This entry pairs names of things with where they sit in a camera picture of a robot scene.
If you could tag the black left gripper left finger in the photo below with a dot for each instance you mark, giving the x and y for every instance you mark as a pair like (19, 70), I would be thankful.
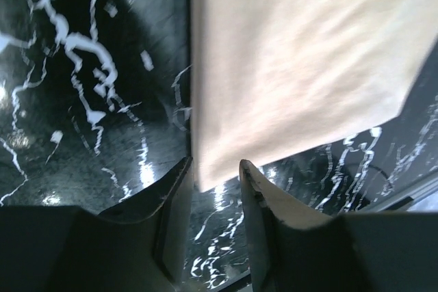
(155, 224)

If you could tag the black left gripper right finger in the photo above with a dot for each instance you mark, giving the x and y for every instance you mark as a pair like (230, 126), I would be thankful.
(279, 231)

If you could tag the beige t-shirt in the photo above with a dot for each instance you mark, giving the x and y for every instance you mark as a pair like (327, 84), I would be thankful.
(273, 78)

